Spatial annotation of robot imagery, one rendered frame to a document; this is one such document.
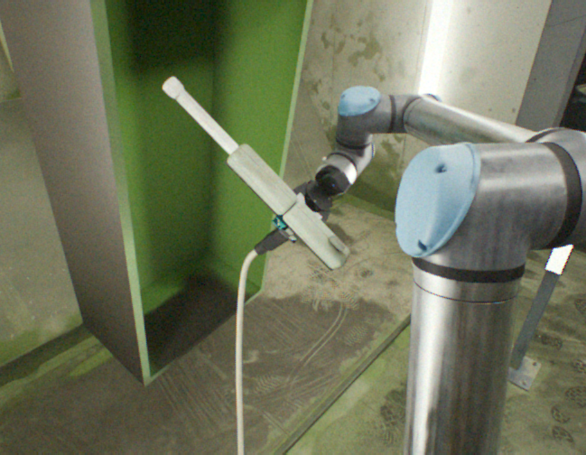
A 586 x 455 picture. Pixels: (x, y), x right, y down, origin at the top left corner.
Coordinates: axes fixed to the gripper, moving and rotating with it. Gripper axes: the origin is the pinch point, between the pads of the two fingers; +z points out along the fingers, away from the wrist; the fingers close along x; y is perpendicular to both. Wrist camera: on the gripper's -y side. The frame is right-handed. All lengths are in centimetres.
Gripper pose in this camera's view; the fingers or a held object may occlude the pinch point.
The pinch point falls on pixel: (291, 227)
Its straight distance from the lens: 83.1
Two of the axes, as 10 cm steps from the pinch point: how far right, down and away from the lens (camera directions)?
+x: -6.6, -7.4, -1.4
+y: -5.4, 3.3, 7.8
